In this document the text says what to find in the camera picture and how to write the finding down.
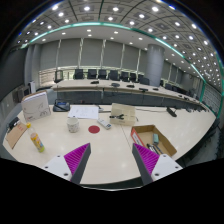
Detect long grey conference desk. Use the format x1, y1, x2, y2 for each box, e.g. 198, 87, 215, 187
52, 79, 208, 111

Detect white cardboard box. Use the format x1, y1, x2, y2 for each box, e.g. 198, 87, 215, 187
21, 91, 51, 122

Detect teal small box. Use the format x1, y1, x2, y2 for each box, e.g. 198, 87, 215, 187
153, 134, 159, 144

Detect brown paper envelope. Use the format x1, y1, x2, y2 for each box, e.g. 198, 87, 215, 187
6, 123, 27, 149

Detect red round coaster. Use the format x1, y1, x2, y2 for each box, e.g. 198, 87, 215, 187
88, 125, 100, 134

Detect open brown cardboard box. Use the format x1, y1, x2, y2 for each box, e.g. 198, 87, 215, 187
131, 125, 177, 156

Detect beige open box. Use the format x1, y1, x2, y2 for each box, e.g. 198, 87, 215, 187
109, 103, 136, 126

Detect white remote control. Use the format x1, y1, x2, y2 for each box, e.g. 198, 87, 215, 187
97, 118, 112, 130

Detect grey round pillar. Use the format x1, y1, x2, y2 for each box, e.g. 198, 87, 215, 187
145, 44, 165, 87

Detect white patterned mug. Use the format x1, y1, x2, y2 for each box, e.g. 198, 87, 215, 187
67, 117, 79, 133

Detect white paper sheets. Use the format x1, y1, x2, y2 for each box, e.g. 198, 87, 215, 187
68, 106, 99, 119

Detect yellow drink bottle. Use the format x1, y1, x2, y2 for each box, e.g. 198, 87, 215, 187
26, 122, 45, 152

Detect black monitor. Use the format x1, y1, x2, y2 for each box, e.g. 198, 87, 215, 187
54, 70, 63, 83

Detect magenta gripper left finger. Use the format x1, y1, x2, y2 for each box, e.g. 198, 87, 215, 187
42, 143, 91, 185

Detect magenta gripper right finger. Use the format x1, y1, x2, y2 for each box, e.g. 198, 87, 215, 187
132, 143, 182, 185

